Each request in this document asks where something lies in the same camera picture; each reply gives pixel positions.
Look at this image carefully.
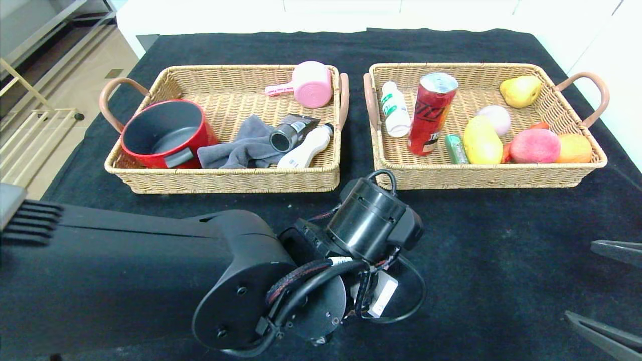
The wicker basket with food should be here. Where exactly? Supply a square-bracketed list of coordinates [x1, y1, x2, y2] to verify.
[363, 62, 610, 190]

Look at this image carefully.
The green candy pack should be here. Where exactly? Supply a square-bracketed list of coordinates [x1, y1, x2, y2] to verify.
[445, 134, 469, 165]

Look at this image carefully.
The black cosmetic tube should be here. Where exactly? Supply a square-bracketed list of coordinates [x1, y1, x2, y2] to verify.
[269, 114, 320, 153]

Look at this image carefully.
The yellow mango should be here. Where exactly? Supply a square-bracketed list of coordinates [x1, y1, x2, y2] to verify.
[462, 116, 504, 165]

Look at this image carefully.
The red drink can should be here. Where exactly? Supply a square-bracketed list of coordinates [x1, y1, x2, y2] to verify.
[407, 73, 459, 156]

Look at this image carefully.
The white brush bottle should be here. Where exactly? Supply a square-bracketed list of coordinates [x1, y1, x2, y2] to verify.
[277, 124, 335, 169]

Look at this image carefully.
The white milk drink bottle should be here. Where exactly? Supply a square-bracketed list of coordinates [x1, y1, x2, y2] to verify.
[380, 80, 412, 138]

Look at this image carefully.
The grey cloth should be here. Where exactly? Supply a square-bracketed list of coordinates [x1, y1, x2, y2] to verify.
[197, 115, 289, 170]

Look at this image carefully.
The black tablecloth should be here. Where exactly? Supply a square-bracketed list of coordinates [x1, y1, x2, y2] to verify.
[0, 28, 642, 361]

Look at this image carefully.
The orange fruit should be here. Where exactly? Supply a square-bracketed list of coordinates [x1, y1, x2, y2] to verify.
[556, 133, 593, 164]

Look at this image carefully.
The black cable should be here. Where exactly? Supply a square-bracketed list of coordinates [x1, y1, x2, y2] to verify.
[228, 169, 428, 357]

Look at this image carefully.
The red peach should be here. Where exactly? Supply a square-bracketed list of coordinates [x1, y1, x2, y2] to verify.
[509, 129, 561, 164]

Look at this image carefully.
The wooden rack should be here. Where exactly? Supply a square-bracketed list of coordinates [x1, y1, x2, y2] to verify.
[0, 58, 85, 189]

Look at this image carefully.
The wicker basket with kitchenware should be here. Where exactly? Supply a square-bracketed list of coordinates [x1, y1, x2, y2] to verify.
[99, 64, 349, 195]

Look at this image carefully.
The grey low cabinet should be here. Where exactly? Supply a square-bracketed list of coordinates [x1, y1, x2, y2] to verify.
[0, 0, 117, 68]

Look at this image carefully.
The yellow pear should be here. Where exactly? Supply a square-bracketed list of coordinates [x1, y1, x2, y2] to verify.
[499, 75, 543, 109]

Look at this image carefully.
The pink plastic cup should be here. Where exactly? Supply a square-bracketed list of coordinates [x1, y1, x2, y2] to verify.
[265, 61, 333, 109]

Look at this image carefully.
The red cooking pot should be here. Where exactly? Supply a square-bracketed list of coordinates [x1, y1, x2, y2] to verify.
[119, 99, 220, 169]

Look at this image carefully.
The pale pink round fruit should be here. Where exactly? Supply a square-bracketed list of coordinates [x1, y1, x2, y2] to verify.
[476, 105, 511, 137]

